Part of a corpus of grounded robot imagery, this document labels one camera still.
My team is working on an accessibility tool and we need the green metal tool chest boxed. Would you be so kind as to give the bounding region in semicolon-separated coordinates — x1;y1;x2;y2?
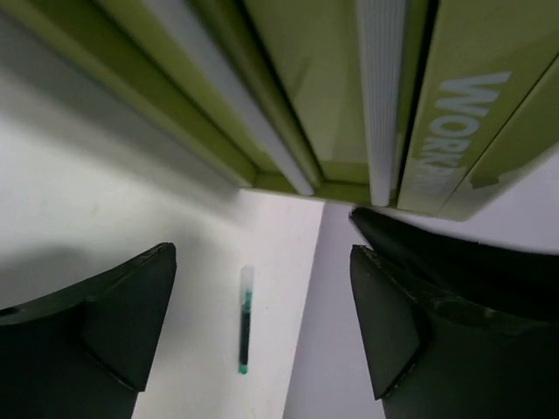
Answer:
1;1;558;221

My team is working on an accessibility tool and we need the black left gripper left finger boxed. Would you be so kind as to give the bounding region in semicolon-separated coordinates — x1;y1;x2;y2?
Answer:
1;243;177;418

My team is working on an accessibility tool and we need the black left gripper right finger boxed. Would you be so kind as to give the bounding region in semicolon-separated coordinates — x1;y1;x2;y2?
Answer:
350;245;558;418

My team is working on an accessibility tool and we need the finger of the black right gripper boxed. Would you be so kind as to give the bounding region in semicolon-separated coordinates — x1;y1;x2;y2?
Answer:
349;208;558;314

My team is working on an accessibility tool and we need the green gel pen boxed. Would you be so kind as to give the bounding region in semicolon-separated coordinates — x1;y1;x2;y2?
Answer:
238;265;254;374

